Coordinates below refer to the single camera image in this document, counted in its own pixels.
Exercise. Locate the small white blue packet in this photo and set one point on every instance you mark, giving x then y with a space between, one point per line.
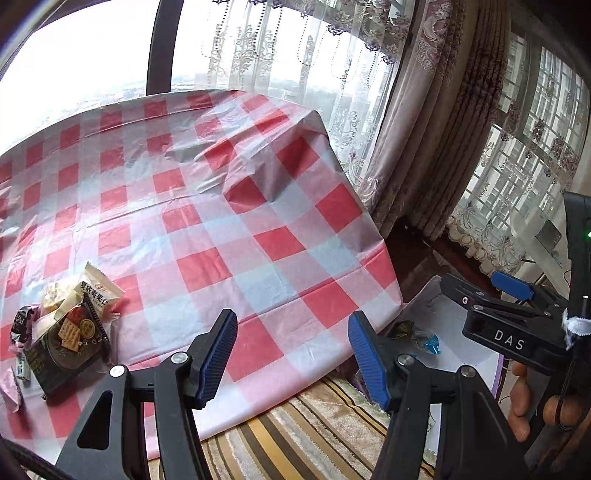
24 369

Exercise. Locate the green pea packet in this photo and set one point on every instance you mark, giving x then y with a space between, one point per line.
401 330

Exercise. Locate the blue clear nut packet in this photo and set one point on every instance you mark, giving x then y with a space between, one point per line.
427 344

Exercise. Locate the striped terry towel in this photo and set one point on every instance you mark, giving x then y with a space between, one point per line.
277 438

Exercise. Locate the black pink snack packet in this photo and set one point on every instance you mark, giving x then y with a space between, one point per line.
23 327

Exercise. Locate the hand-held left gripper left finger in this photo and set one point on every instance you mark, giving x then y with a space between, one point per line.
217 360

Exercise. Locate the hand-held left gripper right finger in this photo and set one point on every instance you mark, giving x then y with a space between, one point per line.
369 360

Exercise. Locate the embroidered beige drape curtain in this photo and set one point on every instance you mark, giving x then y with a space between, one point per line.
415 92

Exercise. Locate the brown pleated drape curtain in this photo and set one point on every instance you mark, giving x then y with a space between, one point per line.
480 115

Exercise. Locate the white desk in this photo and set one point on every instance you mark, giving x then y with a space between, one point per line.
531 258

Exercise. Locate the red white checked tablecloth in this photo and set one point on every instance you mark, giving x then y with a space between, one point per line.
207 207

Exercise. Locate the purple cardboard box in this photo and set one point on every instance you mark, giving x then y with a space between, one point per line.
443 314

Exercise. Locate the clear packet of yellow cakes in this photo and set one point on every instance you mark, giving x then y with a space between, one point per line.
53 295

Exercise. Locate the dark window frame post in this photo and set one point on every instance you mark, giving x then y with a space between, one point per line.
161 46

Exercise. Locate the grey device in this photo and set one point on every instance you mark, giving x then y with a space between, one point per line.
549 236

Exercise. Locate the dark cracker packet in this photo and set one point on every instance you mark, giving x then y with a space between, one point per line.
64 350

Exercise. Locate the white lace curtain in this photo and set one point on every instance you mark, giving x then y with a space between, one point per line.
531 138
300 55

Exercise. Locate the cream nut packet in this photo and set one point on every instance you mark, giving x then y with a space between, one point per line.
99 290

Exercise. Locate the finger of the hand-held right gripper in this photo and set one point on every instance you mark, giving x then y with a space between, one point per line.
475 300
512 284

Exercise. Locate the person's right hand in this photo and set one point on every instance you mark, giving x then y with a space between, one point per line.
519 401

